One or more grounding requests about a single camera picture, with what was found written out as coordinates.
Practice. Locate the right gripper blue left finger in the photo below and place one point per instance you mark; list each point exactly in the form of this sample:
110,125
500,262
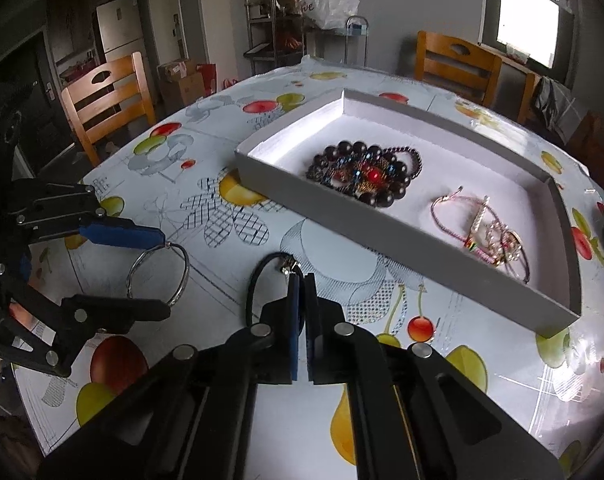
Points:
293,305

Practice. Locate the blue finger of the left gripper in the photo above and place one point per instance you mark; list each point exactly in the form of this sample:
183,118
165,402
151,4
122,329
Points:
92,314
125,233

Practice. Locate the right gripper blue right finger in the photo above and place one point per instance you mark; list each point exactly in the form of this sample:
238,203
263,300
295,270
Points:
310,320

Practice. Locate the silver ring bangle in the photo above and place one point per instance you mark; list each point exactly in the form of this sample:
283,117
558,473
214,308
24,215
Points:
145,255

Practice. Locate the red bead gold brooch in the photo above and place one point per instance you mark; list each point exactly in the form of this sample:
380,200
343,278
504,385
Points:
369,178

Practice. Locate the pearl bar hair clip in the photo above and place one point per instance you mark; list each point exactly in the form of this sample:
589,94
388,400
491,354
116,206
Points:
476,222

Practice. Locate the gold bangle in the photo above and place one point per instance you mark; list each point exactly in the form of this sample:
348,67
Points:
520,268

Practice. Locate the fruit pattern tablecloth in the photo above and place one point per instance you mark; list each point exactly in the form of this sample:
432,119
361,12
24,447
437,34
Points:
181,178

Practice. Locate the wooden chair left side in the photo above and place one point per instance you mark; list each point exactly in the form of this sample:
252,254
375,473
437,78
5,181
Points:
106,99

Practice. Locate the cardboard box on floor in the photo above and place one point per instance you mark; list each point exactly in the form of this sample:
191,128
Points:
180,84

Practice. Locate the white shallow cardboard tray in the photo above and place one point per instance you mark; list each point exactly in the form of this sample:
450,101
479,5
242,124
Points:
416,231

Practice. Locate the white refrigerator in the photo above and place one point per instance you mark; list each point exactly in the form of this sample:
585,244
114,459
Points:
120,29

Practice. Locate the wooden chair by window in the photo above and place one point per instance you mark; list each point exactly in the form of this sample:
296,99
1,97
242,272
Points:
457,65

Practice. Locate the white plastic bag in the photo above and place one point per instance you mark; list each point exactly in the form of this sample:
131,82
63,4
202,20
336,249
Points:
328,14

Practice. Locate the dark shelving unit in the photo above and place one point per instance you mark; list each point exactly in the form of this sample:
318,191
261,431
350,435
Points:
275,36

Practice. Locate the wooden chair with clothes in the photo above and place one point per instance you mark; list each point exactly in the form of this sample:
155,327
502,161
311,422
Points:
582,145

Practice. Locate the grey clothes on chair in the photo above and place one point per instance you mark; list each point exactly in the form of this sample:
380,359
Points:
557,112

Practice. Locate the back window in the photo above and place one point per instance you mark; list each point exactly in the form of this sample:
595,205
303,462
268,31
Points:
538,32

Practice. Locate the metal wire rack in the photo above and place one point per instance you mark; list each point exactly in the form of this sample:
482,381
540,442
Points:
347,44

